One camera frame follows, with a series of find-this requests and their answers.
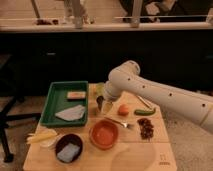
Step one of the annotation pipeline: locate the dark brown bowl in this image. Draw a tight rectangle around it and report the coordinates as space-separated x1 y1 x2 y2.
55 134 83 163

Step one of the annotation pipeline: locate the metal fork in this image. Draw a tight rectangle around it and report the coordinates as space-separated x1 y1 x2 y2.
104 117 134 129

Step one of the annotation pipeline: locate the orange ceramic bowl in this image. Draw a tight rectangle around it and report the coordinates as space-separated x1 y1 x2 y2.
89 120 118 150

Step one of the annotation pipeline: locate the blue sponge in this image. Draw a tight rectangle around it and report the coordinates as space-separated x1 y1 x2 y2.
57 143 80 163

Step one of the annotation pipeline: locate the wooden chopsticks pair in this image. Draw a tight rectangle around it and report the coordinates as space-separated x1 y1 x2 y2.
137 96 153 109

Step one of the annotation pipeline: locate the grey folded cloth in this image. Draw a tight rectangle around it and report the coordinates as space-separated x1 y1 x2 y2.
55 105 85 121

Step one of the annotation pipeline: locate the orange round fruit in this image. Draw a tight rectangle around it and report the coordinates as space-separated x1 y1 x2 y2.
117 104 129 117

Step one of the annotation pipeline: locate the small metal cup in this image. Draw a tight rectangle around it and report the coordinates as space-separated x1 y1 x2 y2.
96 96 104 111

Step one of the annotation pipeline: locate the dark red grape bunch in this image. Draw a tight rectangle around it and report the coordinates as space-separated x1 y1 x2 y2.
137 118 154 140

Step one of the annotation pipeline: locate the green plastic tray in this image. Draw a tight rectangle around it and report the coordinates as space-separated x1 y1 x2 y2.
40 81 89 128

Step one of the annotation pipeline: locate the black office chair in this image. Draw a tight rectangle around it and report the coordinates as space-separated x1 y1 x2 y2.
0 54 41 163

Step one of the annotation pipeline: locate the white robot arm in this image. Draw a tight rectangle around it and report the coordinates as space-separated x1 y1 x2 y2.
103 60 213 134

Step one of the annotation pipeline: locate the small white bowl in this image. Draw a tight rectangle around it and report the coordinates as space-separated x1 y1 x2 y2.
39 129 58 148

